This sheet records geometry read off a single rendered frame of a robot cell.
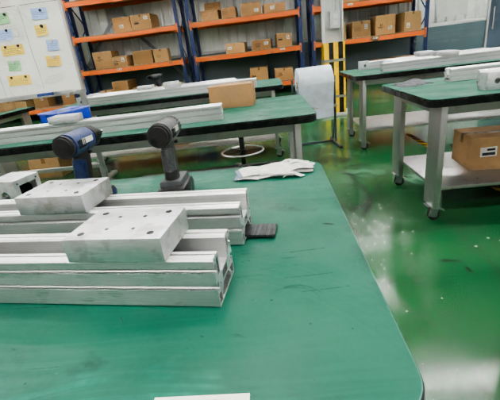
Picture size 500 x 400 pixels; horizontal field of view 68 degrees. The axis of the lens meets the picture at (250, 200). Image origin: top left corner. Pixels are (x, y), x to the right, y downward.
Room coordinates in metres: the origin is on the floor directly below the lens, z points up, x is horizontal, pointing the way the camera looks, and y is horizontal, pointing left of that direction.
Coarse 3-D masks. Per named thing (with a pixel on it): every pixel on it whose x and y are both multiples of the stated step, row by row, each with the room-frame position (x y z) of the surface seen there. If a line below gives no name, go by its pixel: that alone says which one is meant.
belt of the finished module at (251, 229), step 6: (246, 228) 0.70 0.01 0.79; (252, 228) 0.70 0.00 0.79; (258, 228) 0.69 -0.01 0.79; (264, 228) 0.69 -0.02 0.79; (270, 228) 0.69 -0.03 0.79; (246, 234) 0.67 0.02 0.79; (252, 234) 0.67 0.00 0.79; (258, 234) 0.67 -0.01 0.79; (264, 234) 0.66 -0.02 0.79; (270, 234) 0.66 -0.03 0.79
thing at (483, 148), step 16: (224, 96) 2.63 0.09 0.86; (240, 96) 2.61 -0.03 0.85; (0, 112) 4.70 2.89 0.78; (464, 128) 2.59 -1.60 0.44; (480, 128) 2.54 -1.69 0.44; (496, 128) 2.49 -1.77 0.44; (176, 144) 4.21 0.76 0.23; (464, 144) 2.40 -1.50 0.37; (480, 144) 2.30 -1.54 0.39; (496, 144) 2.28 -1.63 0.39; (32, 160) 4.31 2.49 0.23; (48, 160) 4.28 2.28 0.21; (64, 160) 4.39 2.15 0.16; (464, 160) 2.37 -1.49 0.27; (480, 160) 2.29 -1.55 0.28; (496, 160) 2.28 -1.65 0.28; (48, 176) 4.29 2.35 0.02
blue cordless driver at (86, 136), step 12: (72, 132) 0.93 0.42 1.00; (84, 132) 0.96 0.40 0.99; (96, 132) 1.01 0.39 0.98; (60, 144) 0.89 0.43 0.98; (72, 144) 0.89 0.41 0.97; (84, 144) 0.93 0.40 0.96; (96, 144) 1.01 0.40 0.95; (60, 156) 0.89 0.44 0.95; (72, 156) 0.89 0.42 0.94; (84, 156) 0.94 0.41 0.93; (84, 168) 0.93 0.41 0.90
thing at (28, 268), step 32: (0, 256) 0.56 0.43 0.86; (32, 256) 0.54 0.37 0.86; (64, 256) 0.53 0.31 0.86; (192, 256) 0.48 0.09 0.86; (224, 256) 0.53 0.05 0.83; (0, 288) 0.54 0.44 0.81; (32, 288) 0.53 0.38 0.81; (64, 288) 0.52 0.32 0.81; (96, 288) 0.51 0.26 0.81; (128, 288) 0.50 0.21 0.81; (160, 288) 0.49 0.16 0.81; (192, 288) 0.48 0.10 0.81; (224, 288) 0.50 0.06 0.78
